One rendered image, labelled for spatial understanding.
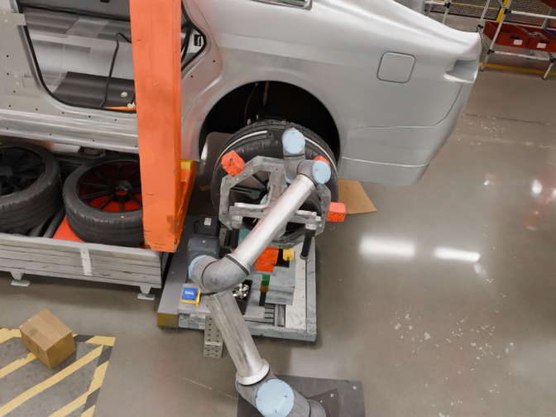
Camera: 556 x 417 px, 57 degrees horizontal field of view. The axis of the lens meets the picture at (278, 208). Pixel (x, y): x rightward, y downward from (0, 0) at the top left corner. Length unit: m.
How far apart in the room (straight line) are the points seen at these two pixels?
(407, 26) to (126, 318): 2.19
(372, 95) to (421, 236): 1.56
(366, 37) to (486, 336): 1.99
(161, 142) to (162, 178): 0.20
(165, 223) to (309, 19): 1.21
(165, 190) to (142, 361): 1.00
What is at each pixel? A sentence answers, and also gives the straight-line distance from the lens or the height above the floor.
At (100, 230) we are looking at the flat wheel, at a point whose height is 0.43.
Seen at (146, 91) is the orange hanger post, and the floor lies 1.45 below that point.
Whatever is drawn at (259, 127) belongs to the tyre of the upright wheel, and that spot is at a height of 1.16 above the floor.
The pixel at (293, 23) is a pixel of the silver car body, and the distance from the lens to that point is 2.56.
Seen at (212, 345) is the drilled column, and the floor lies 0.12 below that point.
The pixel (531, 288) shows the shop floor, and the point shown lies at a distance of 4.02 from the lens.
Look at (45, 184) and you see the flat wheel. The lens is 3.29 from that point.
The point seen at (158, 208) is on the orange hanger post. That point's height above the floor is 0.82.
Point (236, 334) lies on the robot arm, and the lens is 2.12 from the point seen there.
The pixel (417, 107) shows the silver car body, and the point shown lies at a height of 1.27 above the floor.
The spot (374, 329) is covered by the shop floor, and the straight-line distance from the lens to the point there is 3.27.
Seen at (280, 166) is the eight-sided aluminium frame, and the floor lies 1.12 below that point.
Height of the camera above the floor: 2.52
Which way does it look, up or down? 41 degrees down
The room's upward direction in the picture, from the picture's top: 9 degrees clockwise
